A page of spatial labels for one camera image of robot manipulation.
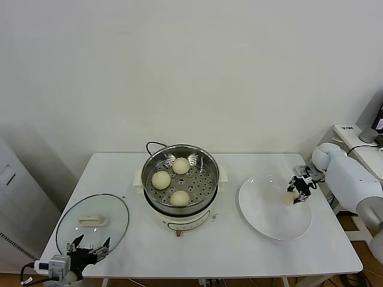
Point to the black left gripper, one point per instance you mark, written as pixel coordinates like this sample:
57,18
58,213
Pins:
82,257

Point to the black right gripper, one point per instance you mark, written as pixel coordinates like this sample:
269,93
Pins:
302,186

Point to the white steamed baozi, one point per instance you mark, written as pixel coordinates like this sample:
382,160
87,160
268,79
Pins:
181,166
288,198
161,180
179,198

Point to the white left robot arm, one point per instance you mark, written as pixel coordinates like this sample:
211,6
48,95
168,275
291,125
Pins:
70,278

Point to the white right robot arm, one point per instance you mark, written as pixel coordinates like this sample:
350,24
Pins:
350,173

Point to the perforated stainless steamer basket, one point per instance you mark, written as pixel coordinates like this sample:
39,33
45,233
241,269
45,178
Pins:
197,191

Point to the white round plate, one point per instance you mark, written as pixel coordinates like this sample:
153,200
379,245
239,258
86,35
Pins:
263,215

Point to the white side desk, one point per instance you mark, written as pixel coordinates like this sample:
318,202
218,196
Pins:
368,155

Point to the grey cylindrical speaker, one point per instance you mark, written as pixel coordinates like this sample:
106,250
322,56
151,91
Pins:
368,134

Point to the cream electric cooker base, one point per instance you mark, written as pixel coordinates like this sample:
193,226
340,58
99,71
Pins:
185,222

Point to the grey laptop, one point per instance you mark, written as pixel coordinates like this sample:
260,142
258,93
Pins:
380,119

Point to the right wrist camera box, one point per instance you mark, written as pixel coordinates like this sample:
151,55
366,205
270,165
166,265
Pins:
308,172

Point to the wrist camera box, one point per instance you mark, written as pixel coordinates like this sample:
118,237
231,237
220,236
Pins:
52,263
308,172

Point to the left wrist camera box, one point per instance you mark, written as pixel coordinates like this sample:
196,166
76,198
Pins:
52,263

